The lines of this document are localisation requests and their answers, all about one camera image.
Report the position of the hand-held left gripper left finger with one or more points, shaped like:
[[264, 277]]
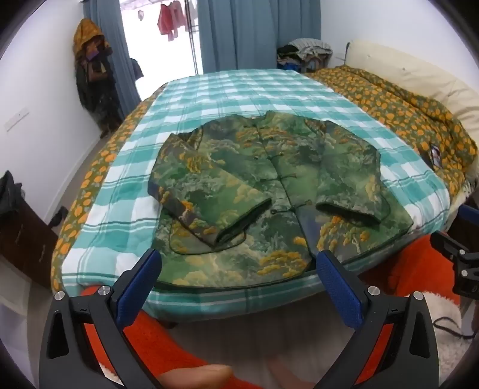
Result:
[[138, 288]]

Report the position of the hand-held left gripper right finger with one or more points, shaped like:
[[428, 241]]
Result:
[[338, 288]]

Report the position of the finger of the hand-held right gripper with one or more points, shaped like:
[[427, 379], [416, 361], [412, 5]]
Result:
[[447, 245]]

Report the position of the green orange patterned jacket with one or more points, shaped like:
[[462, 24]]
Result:
[[277, 187]]

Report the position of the pile of clothes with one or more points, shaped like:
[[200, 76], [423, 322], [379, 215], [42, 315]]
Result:
[[305, 52]]

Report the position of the person's left hand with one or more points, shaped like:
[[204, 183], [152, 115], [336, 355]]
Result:
[[194, 376]]

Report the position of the white fluffy cloth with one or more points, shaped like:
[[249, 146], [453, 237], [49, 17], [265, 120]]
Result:
[[445, 333]]

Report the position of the small dark fabric tag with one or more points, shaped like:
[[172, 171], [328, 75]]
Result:
[[435, 153]]

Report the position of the black shoes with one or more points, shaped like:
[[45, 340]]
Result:
[[58, 216]]

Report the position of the dark wooden cabinet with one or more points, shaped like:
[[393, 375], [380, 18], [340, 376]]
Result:
[[22, 235]]

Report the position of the orange floral green bedsheet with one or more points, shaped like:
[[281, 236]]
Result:
[[404, 112]]

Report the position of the dark cloth on cabinet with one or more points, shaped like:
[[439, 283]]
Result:
[[9, 194]]

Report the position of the cream pillow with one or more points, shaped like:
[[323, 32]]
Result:
[[423, 74]]

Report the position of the teal white checked blanket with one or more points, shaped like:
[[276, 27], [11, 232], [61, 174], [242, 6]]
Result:
[[232, 97]]

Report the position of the blue curtain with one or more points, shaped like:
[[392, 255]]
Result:
[[108, 56], [258, 33]]

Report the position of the red hanging garment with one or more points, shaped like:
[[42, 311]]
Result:
[[169, 19]]

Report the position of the white wall plate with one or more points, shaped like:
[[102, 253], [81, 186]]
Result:
[[17, 119]]

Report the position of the dark coats on wall hook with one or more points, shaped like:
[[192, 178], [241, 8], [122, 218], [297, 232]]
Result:
[[93, 78]]

